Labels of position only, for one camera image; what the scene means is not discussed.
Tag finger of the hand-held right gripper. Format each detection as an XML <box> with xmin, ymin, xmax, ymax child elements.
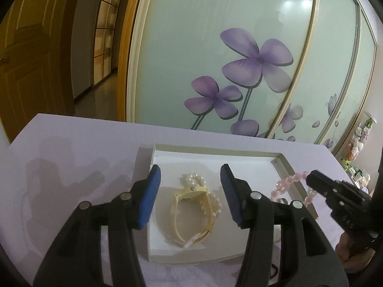
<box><xmin>305</xmin><ymin>169</ymin><xmax>340</xmax><ymax>199</ymax></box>

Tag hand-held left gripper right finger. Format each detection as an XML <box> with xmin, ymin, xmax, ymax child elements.
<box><xmin>220</xmin><ymin>163</ymin><xmax>349</xmax><ymax>287</ymax></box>

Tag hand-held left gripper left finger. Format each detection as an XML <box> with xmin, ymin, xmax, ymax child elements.
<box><xmin>33</xmin><ymin>165</ymin><xmax>162</xmax><ymax>287</ymax></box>

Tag pink bead bracelet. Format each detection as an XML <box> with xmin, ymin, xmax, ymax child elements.
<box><xmin>270</xmin><ymin>170</ymin><xmax>318</xmax><ymax>208</ymax></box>

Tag shallow white cardboard tray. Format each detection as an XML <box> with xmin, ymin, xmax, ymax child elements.
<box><xmin>146</xmin><ymin>143</ymin><xmax>319</xmax><ymax>265</ymax></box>

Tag person's right hand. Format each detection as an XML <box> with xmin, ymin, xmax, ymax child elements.
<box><xmin>335</xmin><ymin>232</ymin><xmax>372</xmax><ymax>274</ymax></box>

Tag small colourful ornaments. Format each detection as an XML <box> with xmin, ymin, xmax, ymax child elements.
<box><xmin>346</xmin><ymin>164</ymin><xmax>372</xmax><ymax>192</ymax></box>

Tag plush toy bouquet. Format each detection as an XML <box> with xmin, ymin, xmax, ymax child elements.
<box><xmin>344</xmin><ymin>112</ymin><xmax>377</xmax><ymax>168</ymax></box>

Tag plain glass sliding door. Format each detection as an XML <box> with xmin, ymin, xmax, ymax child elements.
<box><xmin>315</xmin><ymin>4</ymin><xmax>378</xmax><ymax>157</ymax></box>

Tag sliding door with large flowers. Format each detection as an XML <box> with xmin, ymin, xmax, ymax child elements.
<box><xmin>126</xmin><ymin>0</ymin><xmax>318</xmax><ymax>139</ymax></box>

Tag lattice glass partition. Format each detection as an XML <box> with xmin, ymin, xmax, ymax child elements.
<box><xmin>92</xmin><ymin>0</ymin><xmax>124</xmax><ymax>88</ymax></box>

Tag brown wooden door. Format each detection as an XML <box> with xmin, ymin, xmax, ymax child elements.
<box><xmin>0</xmin><ymin>0</ymin><xmax>76</xmax><ymax>144</ymax></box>

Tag cream strap watch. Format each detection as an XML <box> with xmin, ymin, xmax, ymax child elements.
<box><xmin>164</xmin><ymin>185</ymin><xmax>216</xmax><ymax>248</ymax></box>

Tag white pearl bracelet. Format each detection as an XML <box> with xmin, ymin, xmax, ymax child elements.
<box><xmin>179</xmin><ymin>172</ymin><xmax>222</xmax><ymax>219</ymax></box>

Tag orange wooden door frame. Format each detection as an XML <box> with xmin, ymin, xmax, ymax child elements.
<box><xmin>116</xmin><ymin>0</ymin><xmax>148</xmax><ymax>123</ymax></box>

